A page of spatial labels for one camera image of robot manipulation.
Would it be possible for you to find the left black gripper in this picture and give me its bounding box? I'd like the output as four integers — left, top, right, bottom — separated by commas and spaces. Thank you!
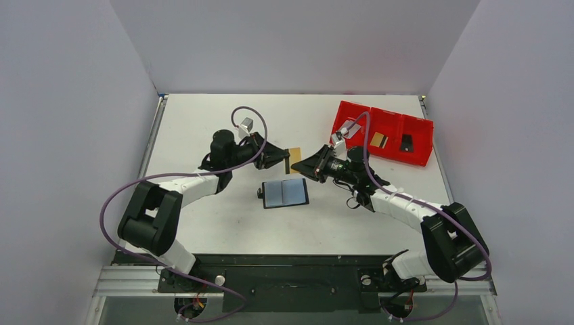
227, 133, 290, 171

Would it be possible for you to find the gold striped credit card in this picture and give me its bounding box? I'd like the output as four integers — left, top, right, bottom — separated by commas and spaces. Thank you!
284, 147, 301, 175

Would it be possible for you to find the black leather card holder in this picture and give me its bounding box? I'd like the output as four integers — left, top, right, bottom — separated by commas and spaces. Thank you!
257, 178, 309, 209

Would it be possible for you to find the black credit card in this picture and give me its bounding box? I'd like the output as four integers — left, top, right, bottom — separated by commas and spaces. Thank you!
399, 134, 414, 153

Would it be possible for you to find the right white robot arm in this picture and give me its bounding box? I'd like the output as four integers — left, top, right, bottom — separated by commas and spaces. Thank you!
291, 145, 492, 289

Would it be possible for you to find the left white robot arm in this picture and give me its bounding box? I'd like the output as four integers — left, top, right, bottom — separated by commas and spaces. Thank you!
117, 130, 290, 291

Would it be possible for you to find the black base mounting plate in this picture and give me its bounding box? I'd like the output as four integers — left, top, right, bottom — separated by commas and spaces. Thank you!
156, 253, 429, 313

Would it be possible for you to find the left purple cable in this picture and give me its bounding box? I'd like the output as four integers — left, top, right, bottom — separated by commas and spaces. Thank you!
99, 106, 269, 274

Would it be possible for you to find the purple cable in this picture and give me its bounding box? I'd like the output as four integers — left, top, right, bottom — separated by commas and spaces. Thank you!
99, 106, 269, 274
340, 111, 493, 282

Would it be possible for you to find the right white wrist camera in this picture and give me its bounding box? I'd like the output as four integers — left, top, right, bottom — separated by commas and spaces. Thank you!
330, 131, 347, 155

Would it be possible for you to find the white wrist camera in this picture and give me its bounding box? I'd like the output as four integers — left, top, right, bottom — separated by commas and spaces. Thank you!
330, 131, 347, 155
238, 117, 254, 140

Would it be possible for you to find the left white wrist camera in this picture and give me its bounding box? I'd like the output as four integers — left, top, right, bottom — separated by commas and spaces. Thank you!
238, 117, 254, 140

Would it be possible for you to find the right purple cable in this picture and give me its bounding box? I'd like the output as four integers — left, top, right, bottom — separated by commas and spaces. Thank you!
340, 111, 493, 282

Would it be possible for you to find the aluminium rail frame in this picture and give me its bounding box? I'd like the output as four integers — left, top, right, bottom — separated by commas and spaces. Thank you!
93, 265, 497, 297

